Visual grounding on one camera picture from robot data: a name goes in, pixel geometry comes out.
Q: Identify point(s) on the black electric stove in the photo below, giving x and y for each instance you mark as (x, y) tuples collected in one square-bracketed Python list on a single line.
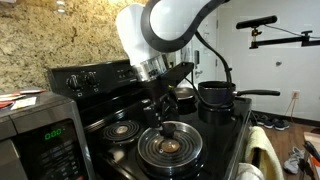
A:
[(213, 136)]

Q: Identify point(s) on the white paper card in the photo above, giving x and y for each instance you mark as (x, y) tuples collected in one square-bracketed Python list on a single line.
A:
[(23, 103)]

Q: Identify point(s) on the small coil stove burner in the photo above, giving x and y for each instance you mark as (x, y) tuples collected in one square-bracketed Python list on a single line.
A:
[(121, 130)]

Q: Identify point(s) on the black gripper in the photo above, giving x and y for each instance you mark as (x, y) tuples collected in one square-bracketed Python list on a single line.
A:
[(156, 90)]

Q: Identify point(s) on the black stereo camera bar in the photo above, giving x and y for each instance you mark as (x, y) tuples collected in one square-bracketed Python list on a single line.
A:
[(258, 21)]

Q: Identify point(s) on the white hanging towel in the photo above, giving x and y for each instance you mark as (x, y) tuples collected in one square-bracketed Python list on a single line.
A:
[(248, 171)]

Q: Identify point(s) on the yellow hanging towel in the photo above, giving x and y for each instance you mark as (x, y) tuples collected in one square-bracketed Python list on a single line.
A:
[(265, 150)]

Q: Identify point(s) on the red white paper strip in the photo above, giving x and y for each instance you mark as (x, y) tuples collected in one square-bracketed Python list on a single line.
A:
[(30, 91)]

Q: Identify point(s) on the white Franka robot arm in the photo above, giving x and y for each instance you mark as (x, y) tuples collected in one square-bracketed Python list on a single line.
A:
[(156, 30)]

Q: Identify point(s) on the grey white sneaker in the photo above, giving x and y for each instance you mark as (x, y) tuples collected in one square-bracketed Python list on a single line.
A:
[(293, 161)]

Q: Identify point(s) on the glass lid with black knob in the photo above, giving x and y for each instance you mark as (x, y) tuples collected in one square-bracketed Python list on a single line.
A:
[(170, 146)]

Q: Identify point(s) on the large coil stove burner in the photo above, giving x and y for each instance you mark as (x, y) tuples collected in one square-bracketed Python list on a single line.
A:
[(200, 165)]

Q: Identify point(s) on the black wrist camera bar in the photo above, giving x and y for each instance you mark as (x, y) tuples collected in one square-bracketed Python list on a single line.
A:
[(180, 70)]

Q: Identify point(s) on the small steel frying pan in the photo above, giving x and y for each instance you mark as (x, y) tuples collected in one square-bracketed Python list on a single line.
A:
[(185, 94)]

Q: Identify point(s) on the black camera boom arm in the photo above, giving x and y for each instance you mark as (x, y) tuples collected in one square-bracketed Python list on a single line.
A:
[(283, 40)]

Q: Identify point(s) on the stainless steel microwave oven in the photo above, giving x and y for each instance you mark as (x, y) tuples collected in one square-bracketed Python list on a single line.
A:
[(43, 143)]

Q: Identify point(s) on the dark sneaker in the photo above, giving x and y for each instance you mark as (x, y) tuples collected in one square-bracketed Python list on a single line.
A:
[(270, 123), (282, 125)]

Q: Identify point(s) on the wooden work table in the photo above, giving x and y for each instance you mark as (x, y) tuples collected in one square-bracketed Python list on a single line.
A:
[(311, 150)]

